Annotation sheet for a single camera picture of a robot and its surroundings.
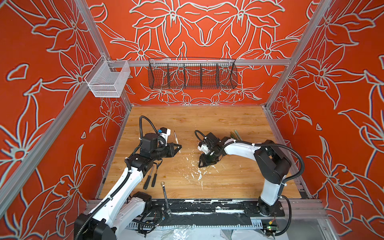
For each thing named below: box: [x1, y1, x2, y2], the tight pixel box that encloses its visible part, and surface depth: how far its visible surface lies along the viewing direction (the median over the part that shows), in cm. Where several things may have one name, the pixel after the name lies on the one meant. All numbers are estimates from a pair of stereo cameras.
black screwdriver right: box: [151, 163, 160, 188], surface depth 83 cm
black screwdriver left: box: [143, 166, 154, 190], surface depth 83 cm
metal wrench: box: [161, 181, 172, 217], surface depth 77 cm
